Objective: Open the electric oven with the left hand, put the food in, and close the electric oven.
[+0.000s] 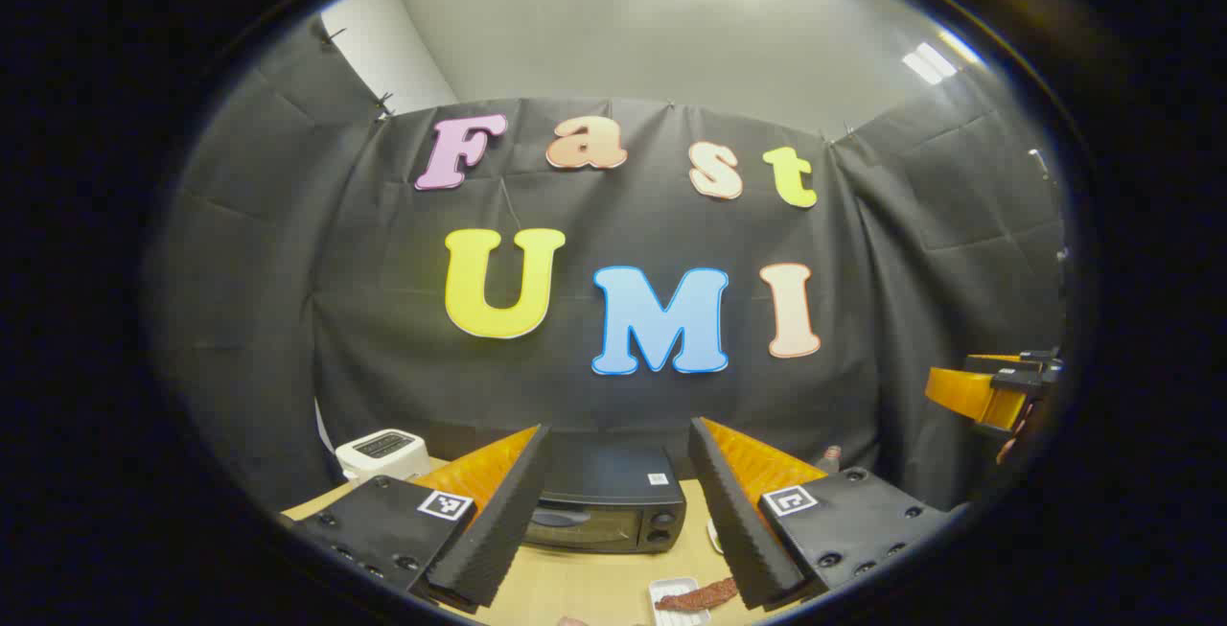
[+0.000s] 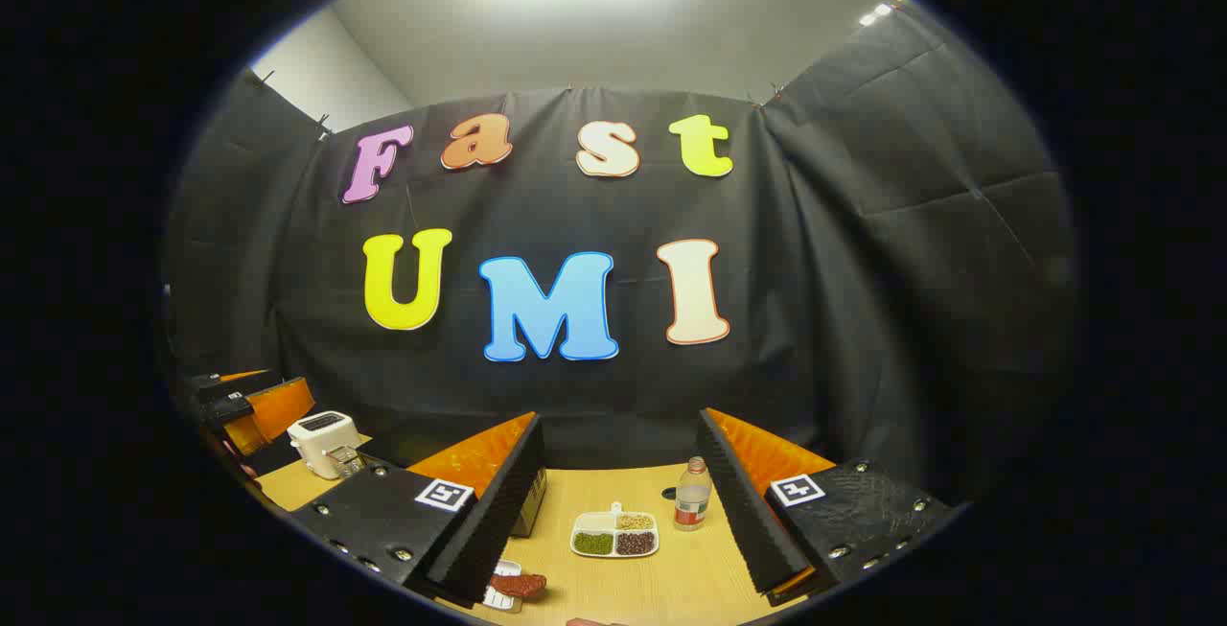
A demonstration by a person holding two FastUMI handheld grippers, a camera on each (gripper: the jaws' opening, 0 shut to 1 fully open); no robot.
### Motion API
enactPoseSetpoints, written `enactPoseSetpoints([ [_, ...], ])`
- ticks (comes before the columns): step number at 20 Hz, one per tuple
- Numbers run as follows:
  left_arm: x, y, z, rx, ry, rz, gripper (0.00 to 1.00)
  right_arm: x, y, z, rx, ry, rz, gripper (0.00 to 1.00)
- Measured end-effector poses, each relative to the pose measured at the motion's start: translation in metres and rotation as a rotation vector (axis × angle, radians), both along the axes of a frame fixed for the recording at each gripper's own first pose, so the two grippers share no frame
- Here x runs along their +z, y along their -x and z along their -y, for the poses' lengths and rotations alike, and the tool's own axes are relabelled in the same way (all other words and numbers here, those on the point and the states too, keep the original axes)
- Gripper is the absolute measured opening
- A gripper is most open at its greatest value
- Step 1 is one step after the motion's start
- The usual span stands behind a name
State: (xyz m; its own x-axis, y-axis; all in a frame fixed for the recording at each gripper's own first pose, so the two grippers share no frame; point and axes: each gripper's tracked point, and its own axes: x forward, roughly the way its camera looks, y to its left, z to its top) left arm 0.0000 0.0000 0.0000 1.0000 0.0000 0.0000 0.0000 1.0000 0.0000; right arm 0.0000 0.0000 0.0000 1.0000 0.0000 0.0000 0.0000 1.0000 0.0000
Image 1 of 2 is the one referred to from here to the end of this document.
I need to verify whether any small white dish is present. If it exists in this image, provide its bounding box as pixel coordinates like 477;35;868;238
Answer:
649;576;715;626

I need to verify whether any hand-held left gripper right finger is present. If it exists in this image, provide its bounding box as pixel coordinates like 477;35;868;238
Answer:
687;415;964;611

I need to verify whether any black electric oven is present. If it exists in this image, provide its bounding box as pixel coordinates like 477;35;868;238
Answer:
522;434;687;553

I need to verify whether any white toaster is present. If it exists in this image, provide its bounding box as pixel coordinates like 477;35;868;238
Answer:
336;429;430;483

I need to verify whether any ceiling light panel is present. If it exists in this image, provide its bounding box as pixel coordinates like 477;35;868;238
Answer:
901;30;984;86

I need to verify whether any black backdrop cloth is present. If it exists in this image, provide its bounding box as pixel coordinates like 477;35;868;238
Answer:
153;17;1070;512

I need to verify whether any red raw steak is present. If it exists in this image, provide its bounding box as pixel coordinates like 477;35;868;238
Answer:
657;576;739;613

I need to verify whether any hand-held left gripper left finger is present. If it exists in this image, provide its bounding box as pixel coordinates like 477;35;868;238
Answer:
278;423;553;610

